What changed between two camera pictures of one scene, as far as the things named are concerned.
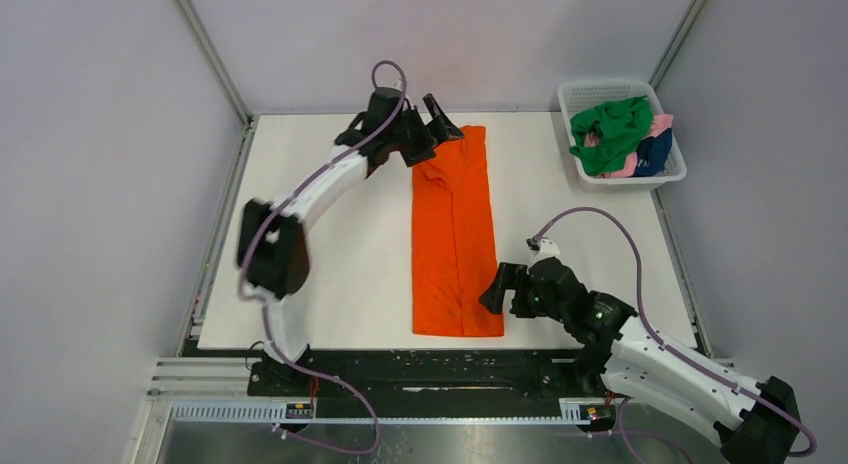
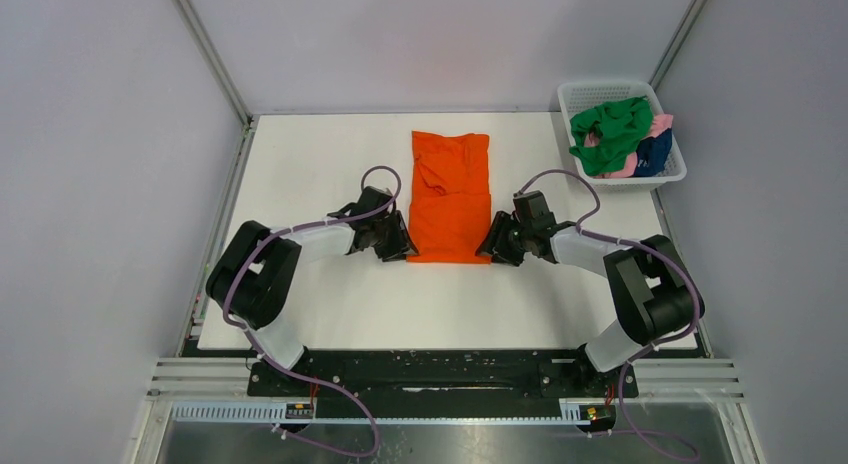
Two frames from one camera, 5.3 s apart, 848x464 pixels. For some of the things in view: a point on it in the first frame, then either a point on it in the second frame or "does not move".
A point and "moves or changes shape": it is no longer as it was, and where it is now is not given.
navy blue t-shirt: [651, 154] does not move
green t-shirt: [622, 127] does not move
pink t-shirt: [660, 123] does not move
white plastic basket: [580, 95] does not move
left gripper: [437, 130] → [401, 246]
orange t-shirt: [453, 247] moves or changes shape
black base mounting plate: [433, 374] does not move
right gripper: [508, 276] → [495, 240]
